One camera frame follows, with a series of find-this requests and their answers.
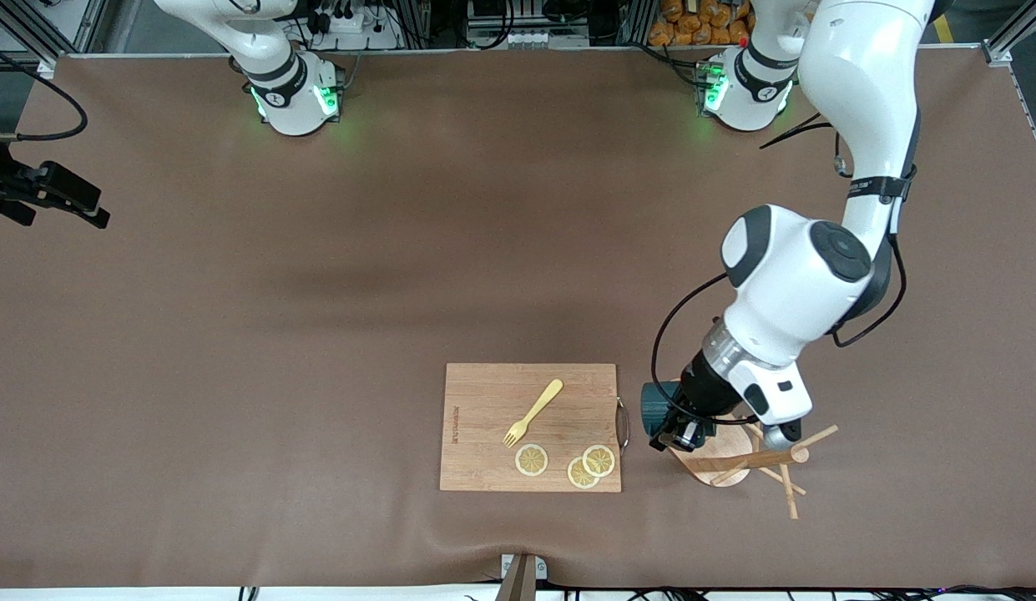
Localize wooden cutting board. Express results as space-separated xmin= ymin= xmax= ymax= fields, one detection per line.
xmin=439 ymin=362 xmax=631 ymax=493

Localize orange snack pile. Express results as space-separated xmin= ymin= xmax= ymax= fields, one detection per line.
xmin=649 ymin=0 xmax=756 ymax=47

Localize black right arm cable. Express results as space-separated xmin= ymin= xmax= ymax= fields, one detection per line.
xmin=0 ymin=42 xmax=89 ymax=143

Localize aluminium frame post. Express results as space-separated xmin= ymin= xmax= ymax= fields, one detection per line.
xmin=0 ymin=0 xmax=109 ymax=68
xmin=983 ymin=0 xmax=1036 ymax=68

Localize grey metal clamp bracket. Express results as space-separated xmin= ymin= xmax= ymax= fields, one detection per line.
xmin=494 ymin=553 xmax=548 ymax=601

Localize brown table mat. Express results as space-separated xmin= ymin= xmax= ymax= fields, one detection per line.
xmin=0 ymin=46 xmax=1036 ymax=589

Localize wooden cup rack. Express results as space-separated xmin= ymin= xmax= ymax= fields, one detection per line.
xmin=666 ymin=409 xmax=840 ymax=520

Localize white power strip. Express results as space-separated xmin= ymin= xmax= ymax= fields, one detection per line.
xmin=309 ymin=4 xmax=402 ymax=51

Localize dark green cup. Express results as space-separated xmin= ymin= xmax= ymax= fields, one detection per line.
xmin=640 ymin=381 xmax=684 ymax=439

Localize yellow plastic fork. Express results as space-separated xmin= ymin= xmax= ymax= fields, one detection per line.
xmin=503 ymin=379 xmax=564 ymax=448

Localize background electronics rack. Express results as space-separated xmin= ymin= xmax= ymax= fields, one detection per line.
xmin=463 ymin=0 xmax=598 ymax=49

